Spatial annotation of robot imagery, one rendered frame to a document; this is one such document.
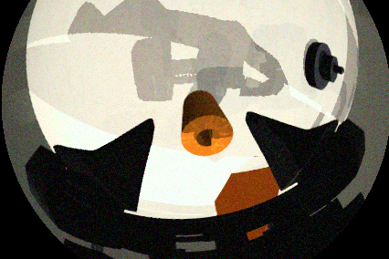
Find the orange tapered knob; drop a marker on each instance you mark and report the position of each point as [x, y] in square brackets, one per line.
[205, 128]

